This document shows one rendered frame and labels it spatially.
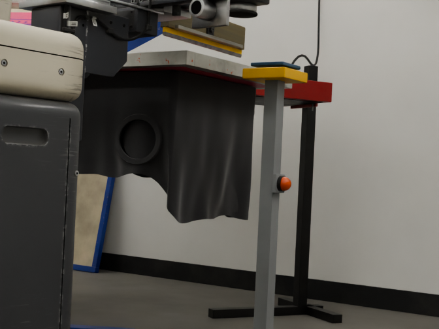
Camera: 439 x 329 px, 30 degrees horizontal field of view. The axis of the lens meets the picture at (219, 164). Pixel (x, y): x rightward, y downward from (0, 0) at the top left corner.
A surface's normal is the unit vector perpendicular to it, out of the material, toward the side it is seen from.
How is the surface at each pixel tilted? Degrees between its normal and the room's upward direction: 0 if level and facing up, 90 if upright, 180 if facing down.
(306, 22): 90
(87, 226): 79
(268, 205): 90
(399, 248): 90
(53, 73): 90
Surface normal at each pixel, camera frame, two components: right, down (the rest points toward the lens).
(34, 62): 0.77, 0.04
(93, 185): -0.53, -0.22
